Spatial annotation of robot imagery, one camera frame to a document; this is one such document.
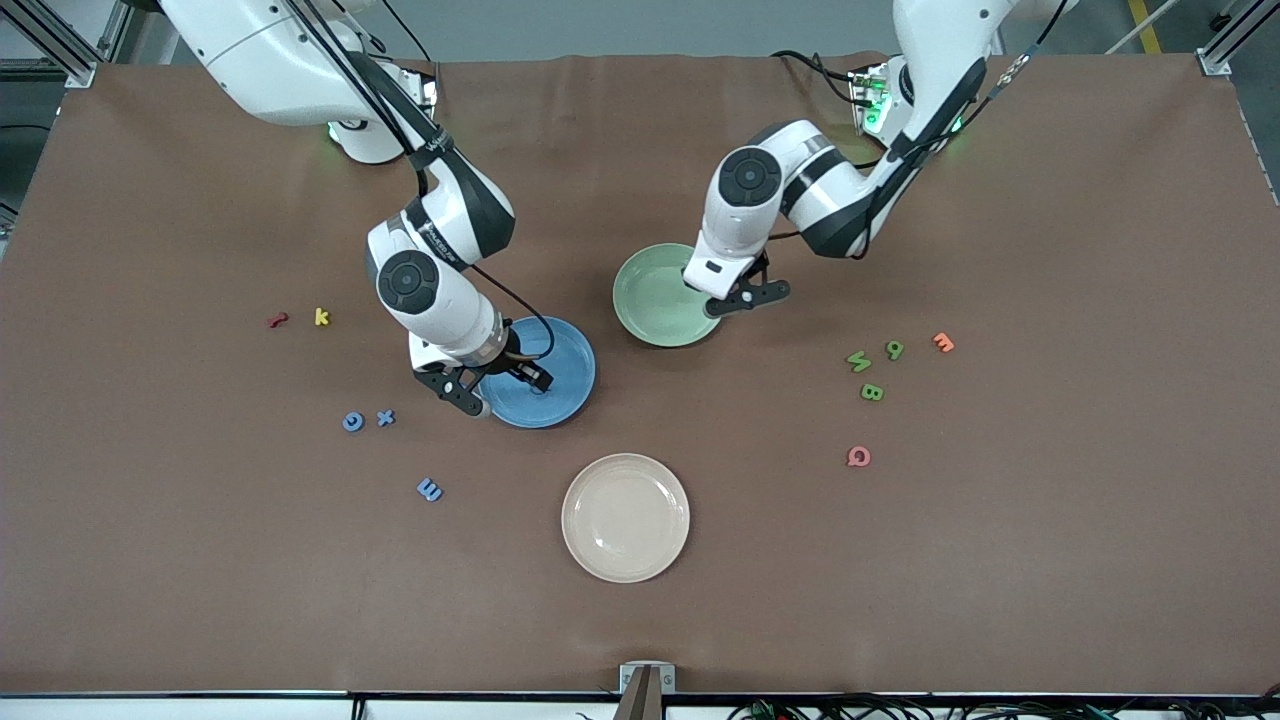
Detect beige plate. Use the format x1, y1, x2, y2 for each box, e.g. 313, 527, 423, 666
561, 453, 692, 584

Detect tangled black cables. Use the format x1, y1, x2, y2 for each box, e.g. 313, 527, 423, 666
728, 692, 1280, 720

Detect black base cable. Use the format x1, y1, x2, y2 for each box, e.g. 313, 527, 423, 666
770, 48, 866, 109
383, 0, 441, 71

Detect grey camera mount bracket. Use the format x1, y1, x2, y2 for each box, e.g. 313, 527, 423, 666
616, 662, 677, 720

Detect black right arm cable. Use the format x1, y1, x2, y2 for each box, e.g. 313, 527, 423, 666
285, 0, 556, 351

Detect black right base cable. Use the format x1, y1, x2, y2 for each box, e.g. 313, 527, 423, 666
383, 0, 441, 71

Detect brown table cover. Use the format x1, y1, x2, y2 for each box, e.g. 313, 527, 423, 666
0, 52, 1280, 696

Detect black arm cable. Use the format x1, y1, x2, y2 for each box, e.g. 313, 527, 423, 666
285, 0, 556, 351
765, 0, 1066, 261

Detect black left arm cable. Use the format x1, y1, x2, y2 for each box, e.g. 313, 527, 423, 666
765, 0, 1066, 261

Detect blue plate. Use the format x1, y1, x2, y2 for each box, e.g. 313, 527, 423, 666
477, 316, 598, 430

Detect aluminium frame profile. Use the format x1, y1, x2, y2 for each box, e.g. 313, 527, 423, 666
0, 0, 101, 89
1197, 0, 1280, 78

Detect green plate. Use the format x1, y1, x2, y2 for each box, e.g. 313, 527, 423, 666
612, 243, 729, 349

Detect black left base cable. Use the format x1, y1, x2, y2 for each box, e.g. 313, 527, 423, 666
770, 48, 866, 109

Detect white table edge rail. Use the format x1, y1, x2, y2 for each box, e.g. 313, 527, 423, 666
0, 692, 1280, 720

